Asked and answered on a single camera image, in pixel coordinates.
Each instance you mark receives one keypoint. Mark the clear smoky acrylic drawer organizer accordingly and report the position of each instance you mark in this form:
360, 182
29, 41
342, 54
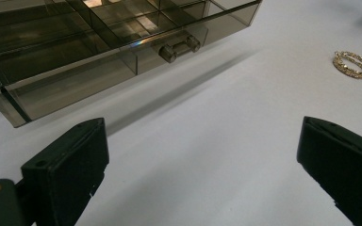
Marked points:
75, 47

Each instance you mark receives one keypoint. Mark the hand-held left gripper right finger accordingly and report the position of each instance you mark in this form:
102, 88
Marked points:
342, 163

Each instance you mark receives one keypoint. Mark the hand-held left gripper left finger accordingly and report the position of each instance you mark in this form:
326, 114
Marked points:
66, 169

